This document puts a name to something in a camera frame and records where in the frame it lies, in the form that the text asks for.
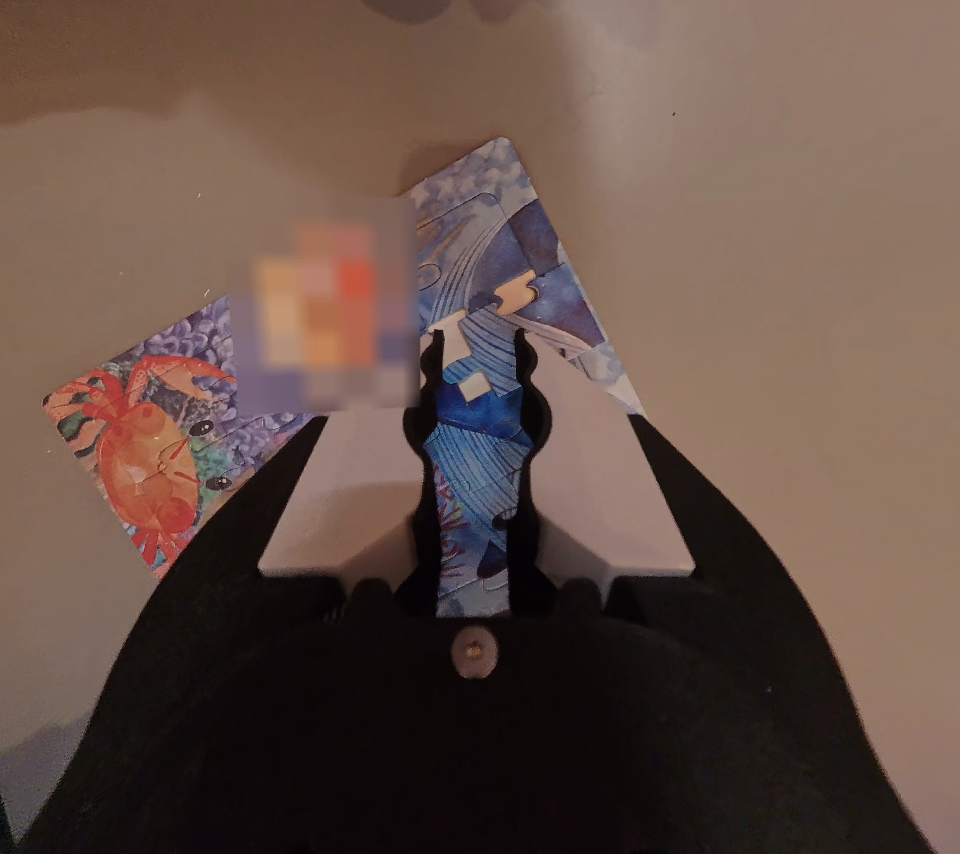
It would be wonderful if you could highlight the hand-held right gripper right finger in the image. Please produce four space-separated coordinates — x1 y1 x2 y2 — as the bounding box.
510 331 695 615

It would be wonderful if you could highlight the sea animals jigsaw puzzle board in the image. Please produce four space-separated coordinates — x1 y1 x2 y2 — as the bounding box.
41 137 648 619

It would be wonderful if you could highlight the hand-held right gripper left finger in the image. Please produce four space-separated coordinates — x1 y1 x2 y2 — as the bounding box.
258 331 445 617

